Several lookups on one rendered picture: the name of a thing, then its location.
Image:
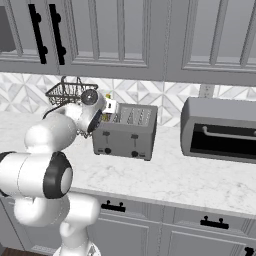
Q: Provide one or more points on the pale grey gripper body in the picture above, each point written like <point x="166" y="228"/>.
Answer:
<point x="114" y="116"/>

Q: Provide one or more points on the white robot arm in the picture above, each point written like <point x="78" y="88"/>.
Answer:
<point x="40" y="173"/>

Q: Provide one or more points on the black toaster lever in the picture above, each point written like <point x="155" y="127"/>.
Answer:
<point x="106" y="134"/>
<point x="134" y="136"/>

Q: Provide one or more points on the grey four-slot toaster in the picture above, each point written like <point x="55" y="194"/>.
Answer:
<point x="123" y="140"/>

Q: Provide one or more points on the grey toaster oven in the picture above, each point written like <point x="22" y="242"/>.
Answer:
<point x="218" y="130"/>

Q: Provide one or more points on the yellow green small item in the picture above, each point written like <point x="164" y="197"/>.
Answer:
<point x="107" y="96"/>

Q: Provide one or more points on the grey upper cupboard door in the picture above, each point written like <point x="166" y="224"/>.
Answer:
<point x="113" y="40"/>
<point x="20" y="61"/>
<point x="213" y="40"/>

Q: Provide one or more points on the grey drawer front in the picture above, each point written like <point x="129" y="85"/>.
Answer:
<point x="140" y="208"/>
<point x="213" y="220"/>

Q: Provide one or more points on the white wall socket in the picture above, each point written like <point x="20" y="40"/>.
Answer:
<point x="207" y="90"/>

